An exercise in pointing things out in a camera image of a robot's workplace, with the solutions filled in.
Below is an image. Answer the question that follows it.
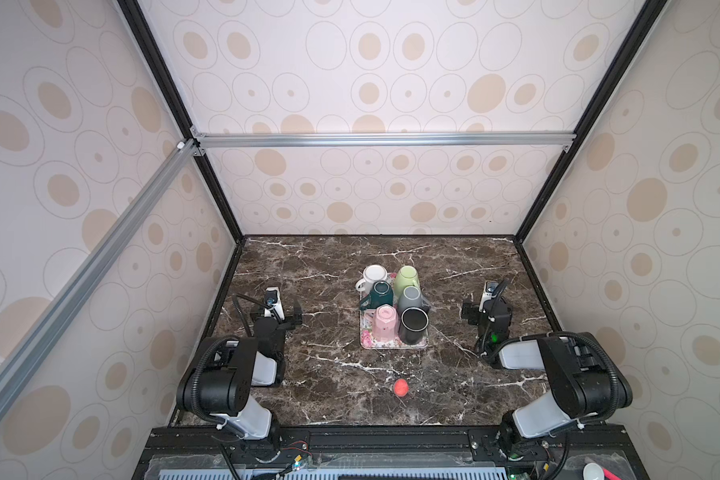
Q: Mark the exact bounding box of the black ceramic mug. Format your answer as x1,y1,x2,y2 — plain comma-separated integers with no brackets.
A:
398,307,429,345

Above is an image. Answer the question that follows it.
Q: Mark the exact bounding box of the grey ceramic mug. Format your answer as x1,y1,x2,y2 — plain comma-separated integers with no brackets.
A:
397,285,431,314

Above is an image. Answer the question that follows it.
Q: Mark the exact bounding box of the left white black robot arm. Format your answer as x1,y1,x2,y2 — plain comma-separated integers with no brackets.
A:
176,304,303,445

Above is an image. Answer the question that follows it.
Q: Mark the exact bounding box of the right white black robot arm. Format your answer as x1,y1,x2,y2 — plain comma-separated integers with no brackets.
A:
460,296,633,457

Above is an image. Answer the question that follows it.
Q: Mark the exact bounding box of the light green ceramic mug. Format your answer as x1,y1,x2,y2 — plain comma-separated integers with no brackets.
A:
393,265,420,297

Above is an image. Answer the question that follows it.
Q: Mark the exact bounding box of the pink ceramic mug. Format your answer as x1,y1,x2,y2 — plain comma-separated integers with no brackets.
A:
371,305,398,342

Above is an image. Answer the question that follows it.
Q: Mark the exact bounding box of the dark green ceramic mug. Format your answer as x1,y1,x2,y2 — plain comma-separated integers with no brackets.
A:
359,280,394,311

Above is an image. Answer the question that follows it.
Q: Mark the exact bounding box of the white ceramic mug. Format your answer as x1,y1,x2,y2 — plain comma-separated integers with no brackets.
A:
355,264,389,295

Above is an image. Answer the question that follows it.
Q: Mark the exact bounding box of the floral rectangular tray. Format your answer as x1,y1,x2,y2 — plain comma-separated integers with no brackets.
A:
355,279,428,350

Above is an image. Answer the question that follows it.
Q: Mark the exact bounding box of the small red toy fruit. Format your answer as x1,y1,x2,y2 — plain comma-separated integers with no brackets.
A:
393,378,409,398

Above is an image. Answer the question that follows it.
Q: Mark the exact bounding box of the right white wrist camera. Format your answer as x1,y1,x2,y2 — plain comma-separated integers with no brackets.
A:
480,281,499,311

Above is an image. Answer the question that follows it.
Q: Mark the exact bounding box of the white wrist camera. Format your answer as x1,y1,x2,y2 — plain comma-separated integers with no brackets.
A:
264,287,285,323
480,281,499,311

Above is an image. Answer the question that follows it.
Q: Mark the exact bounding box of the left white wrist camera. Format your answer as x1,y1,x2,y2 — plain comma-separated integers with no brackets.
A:
264,287,285,323

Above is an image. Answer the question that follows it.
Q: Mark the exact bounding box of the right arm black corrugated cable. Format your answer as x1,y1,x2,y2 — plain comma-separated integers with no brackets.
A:
485,278,631,421

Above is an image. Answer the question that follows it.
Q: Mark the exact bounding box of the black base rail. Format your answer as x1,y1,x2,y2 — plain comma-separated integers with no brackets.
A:
132,425,649,479

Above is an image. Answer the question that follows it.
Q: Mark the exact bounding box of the horizontal aluminium frame bar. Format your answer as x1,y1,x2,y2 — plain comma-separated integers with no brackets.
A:
198,131,576,149

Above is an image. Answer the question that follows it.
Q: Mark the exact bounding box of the diagonal aluminium frame bar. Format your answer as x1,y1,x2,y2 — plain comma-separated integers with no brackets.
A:
0,139,199,421

